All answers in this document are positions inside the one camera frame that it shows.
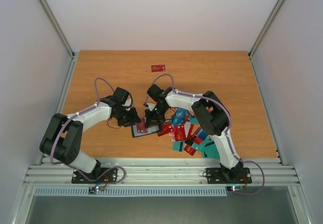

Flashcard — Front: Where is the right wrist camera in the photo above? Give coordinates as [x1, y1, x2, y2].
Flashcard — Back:
[143, 102, 156, 111]

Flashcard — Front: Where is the white card centre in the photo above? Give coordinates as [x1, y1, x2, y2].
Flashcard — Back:
[184, 122, 194, 138]

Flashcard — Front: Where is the grey slotted cable duct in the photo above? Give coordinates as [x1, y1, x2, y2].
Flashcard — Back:
[34, 186, 227, 197]

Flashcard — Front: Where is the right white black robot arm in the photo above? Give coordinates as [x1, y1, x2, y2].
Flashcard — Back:
[145, 84, 243, 183]

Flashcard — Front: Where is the lone red card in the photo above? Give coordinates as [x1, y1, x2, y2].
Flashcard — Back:
[151, 65, 166, 72]

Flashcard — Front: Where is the red card bottom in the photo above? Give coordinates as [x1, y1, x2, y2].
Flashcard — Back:
[184, 145, 196, 156]

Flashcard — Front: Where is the teal card bottom left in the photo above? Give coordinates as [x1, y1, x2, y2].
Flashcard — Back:
[173, 141, 184, 152]

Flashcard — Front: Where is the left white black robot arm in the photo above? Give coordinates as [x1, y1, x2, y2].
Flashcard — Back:
[39, 87, 141, 183]

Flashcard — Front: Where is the blue striped card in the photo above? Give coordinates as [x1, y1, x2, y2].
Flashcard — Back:
[193, 128, 208, 143]

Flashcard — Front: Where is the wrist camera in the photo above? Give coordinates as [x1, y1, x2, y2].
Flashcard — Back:
[143, 102, 156, 111]
[122, 98, 133, 108]

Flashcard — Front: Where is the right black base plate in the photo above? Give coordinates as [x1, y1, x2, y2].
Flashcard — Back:
[205, 167, 252, 184]

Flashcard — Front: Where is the teal card bottom right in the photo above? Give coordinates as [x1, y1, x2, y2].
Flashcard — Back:
[202, 144, 220, 159]

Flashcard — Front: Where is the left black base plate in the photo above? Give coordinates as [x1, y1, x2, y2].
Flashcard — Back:
[71, 167, 118, 184]

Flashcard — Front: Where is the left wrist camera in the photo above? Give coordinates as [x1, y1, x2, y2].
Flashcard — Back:
[122, 98, 133, 108]

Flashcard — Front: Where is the black leather card holder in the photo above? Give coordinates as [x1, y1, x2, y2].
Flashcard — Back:
[131, 117, 162, 138]

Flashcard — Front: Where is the teal card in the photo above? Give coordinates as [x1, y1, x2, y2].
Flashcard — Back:
[202, 144, 220, 159]
[173, 141, 184, 152]

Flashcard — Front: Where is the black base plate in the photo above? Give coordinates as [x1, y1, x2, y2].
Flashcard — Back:
[71, 167, 118, 184]
[205, 167, 252, 184]

